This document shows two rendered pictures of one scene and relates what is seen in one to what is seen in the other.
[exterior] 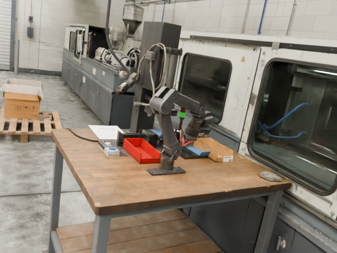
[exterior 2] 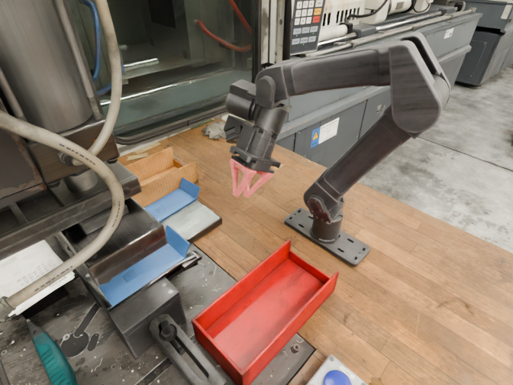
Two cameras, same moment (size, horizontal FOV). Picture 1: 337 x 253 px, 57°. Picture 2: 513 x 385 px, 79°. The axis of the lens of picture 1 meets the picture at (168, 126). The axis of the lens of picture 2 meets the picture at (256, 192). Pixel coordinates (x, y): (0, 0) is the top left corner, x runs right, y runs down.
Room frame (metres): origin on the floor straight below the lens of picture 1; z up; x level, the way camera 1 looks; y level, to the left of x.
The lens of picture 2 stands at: (1.77, 0.43, 1.43)
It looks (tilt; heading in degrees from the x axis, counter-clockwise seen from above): 38 degrees down; 256
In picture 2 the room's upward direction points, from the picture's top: straight up
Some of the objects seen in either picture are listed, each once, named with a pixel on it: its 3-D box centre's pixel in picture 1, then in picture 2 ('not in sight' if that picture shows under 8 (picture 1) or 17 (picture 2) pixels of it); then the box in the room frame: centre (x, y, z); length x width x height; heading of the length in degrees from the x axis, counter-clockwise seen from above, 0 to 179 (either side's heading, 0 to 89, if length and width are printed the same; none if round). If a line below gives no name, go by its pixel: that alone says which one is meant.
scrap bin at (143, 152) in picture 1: (141, 150); (269, 303); (1.67, 0.13, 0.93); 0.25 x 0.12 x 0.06; 32
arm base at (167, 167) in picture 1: (167, 164); (327, 223); (1.49, -0.03, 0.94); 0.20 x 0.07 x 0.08; 122
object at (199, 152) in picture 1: (198, 149); (168, 200); (1.84, -0.20, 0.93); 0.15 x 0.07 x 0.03; 36
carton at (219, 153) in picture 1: (212, 149); (146, 182); (1.90, -0.30, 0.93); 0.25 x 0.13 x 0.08; 32
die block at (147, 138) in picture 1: (158, 139); (128, 290); (1.92, 0.05, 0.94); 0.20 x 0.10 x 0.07; 122
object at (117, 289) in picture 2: (160, 131); (143, 261); (1.88, 0.04, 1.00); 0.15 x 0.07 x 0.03; 32
